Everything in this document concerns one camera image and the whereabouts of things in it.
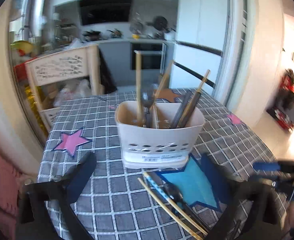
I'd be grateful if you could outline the plain bamboo chopstick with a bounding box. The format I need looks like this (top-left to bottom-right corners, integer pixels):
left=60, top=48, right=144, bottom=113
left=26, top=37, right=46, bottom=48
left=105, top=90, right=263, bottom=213
left=134, top=50, right=144, bottom=126
left=182, top=69, right=211, bottom=128
left=153, top=60, right=174, bottom=104
left=138, top=178, right=203, bottom=240

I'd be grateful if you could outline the pink storage box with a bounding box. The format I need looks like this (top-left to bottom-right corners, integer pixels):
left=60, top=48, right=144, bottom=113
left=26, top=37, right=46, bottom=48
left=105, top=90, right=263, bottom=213
left=0, top=156, right=21, bottom=239

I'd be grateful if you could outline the blue patterned bamboo chopstick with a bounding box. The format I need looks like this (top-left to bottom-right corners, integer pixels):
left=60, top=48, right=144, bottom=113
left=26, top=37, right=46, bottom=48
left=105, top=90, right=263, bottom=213
left=142, top=172, right=208, bottom=235

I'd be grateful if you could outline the grey checked tablecloth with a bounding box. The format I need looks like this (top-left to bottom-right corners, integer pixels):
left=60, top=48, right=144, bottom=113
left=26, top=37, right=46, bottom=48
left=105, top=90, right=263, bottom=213
left=38, top=92, right=274, bottom=239

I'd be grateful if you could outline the beige plastic utensil holder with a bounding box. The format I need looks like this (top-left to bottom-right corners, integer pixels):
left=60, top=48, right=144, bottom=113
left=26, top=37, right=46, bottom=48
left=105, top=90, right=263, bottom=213
left=115, top=101, right=205, bottom=169

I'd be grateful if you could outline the white perforated chair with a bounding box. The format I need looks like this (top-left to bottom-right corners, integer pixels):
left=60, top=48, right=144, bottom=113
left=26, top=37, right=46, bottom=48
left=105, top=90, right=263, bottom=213
left=25, top=44, right=104, bottom=132

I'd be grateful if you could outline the black built-in oven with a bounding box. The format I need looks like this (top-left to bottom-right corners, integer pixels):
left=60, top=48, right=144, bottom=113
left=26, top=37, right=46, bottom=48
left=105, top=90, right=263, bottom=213
left=131, top=43, right=163, bottom=70

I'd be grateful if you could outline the white refrigerator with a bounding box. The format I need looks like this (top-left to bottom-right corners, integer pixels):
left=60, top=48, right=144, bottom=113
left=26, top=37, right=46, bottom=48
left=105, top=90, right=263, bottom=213
left=170, top=0, right=229, bottom=88

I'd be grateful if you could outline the steel spoon black handle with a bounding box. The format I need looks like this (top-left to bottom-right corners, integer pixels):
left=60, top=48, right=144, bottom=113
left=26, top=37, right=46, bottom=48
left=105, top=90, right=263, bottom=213
left=164, top=183, right=210, bottom=233
left=177, top=90, right=201, bottom=128
left=141, top=84, right=156, bottom=128
left=170, top=91, right=192, bottom=129

